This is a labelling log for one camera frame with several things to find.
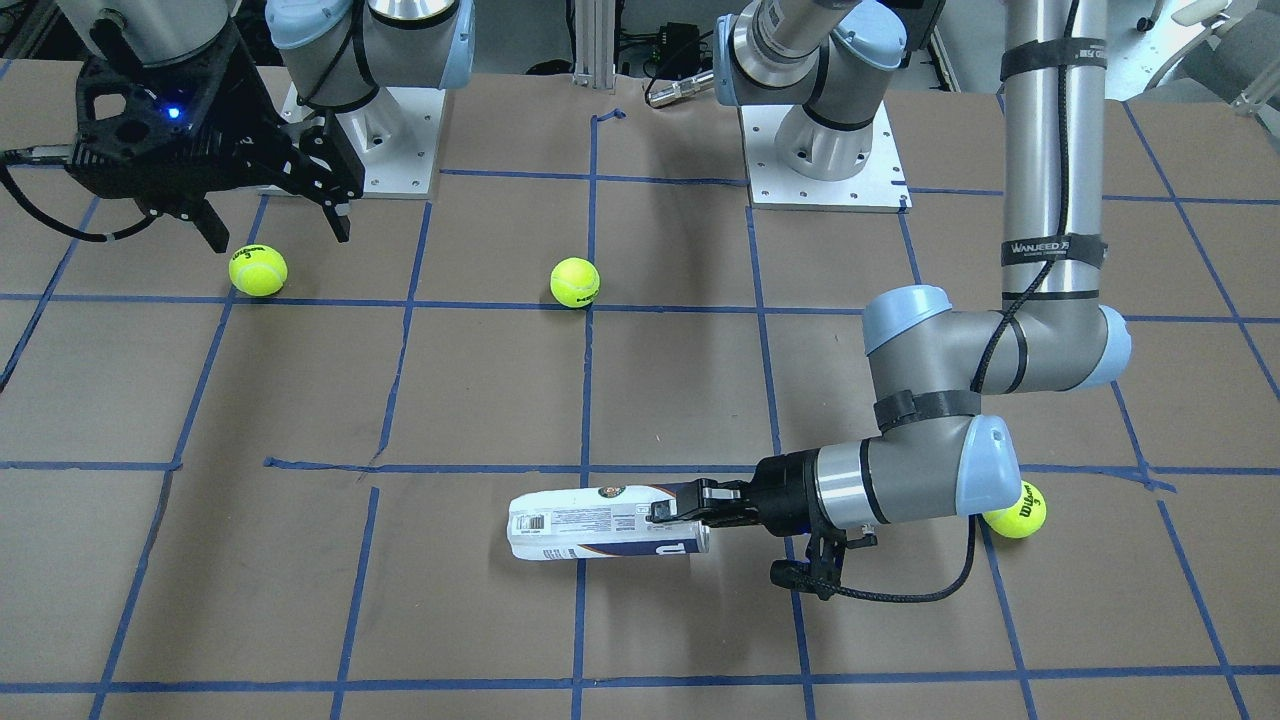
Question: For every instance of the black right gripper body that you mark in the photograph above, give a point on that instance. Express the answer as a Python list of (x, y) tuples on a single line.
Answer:
[(262, 122)]

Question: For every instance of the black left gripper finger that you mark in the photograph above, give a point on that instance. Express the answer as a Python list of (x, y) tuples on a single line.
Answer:
[(708, 490), (710, 512)]

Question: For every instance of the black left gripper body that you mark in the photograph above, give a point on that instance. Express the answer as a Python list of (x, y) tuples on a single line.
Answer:
[(789, 487)]

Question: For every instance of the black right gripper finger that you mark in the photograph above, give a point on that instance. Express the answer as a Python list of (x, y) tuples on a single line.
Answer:
[(203, 216), (336, 213)]

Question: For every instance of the white tennis ball can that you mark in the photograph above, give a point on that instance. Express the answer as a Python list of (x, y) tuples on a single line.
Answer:
[(598, 523)]

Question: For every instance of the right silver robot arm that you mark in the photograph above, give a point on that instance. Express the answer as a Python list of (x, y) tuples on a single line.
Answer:
[(417, 44)]

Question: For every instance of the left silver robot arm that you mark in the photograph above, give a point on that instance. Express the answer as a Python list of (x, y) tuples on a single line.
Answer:
[(936, 454)]

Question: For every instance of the yellow tennis ball base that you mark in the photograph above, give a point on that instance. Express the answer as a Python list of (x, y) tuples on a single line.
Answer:
[(257, 270)]

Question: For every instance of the yellow tennis ball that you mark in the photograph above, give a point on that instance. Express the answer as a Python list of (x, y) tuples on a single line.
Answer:
[(1022, 519), (574, 282)]

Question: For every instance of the yellow tennis ball centre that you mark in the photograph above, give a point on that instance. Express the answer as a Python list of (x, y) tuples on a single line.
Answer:
[(1022, 519)]

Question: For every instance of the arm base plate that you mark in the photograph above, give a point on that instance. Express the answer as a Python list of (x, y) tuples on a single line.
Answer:
[(395, 135), (795, 164)]

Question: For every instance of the aluminium frame post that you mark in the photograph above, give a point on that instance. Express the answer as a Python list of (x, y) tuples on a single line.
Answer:
[(594, 25)]

